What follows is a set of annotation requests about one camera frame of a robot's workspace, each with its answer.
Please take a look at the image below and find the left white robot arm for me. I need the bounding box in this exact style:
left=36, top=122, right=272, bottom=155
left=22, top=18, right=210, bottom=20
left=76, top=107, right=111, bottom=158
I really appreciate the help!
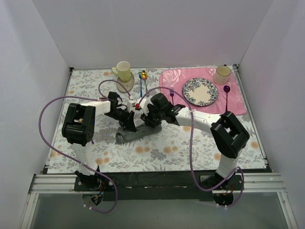
left=62, top=92, right=136, bottom=191

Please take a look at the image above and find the round woven coaster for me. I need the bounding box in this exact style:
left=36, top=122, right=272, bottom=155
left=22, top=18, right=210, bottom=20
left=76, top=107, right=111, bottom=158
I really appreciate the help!
left=116, top=73, right=135, bottom=93

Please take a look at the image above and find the pink floral placemat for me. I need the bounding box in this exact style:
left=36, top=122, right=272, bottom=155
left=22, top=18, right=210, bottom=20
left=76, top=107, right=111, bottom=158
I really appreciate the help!
left=159, top=67, right=246, bottom=115

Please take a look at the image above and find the cream mug dark rim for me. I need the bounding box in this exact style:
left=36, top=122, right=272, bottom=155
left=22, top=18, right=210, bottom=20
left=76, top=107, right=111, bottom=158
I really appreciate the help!
left=213, top=64, right=232, bottom=85

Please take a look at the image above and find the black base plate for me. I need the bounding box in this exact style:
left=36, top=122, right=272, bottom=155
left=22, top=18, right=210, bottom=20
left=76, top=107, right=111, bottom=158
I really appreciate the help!
left=73, top=167, right=245, bottom=201

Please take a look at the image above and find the blue floral plate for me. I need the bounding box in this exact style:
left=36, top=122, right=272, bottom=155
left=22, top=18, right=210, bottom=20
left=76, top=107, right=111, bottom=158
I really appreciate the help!
left=182, top=78, right=218, bottom=107

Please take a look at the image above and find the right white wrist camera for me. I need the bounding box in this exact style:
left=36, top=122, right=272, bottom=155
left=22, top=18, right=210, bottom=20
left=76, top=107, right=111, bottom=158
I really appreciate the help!
left=135, top=98, right=151, bottom=115

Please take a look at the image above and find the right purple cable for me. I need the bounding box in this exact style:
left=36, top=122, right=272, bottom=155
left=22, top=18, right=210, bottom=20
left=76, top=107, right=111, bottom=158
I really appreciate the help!
left=137, top=86, right=245, bottom=208

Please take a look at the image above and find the gold bowl spoon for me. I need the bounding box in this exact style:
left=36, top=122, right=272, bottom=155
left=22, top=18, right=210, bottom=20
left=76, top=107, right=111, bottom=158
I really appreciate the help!
left=140, top=70, right=150, bottom=96

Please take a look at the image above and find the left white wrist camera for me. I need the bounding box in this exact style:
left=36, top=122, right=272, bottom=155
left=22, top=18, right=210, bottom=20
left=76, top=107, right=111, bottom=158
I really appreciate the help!
left=126, top=100, right=136, bottom=112

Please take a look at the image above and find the purple fork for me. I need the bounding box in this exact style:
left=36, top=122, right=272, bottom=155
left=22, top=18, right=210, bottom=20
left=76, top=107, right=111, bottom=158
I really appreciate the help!
left=170, top=87, right=175, bottom=105

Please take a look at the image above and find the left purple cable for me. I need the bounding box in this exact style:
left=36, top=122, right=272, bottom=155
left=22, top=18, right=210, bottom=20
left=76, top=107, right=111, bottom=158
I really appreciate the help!
left=38, top=80, right=134, bottom=213

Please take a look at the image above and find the yellow-green mug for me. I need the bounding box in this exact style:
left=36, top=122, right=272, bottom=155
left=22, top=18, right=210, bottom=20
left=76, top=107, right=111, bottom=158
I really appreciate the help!
left=112, top=61, right=131, bottom=82

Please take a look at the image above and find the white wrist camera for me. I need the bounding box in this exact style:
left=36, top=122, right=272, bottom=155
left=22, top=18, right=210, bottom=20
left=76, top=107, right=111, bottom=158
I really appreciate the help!
left=135, top=98, right=151, bottom=115
left=126, top=100, right=136, bottom=112

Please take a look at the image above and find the grey cloth napkin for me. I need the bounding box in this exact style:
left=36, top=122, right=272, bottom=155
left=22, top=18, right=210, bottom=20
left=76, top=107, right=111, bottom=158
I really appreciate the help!
left=115, top=124, right=162, bottom=144

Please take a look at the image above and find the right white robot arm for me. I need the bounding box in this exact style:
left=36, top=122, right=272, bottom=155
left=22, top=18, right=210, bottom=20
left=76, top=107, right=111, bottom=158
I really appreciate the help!
left=135, top=93, right=250, bottom=191

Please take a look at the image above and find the purple cable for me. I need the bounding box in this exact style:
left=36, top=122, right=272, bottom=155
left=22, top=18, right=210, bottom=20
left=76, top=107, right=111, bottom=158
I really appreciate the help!
left=137, top=86, right=245, bottom=208
left=38, top=80, right=134, bottom=213

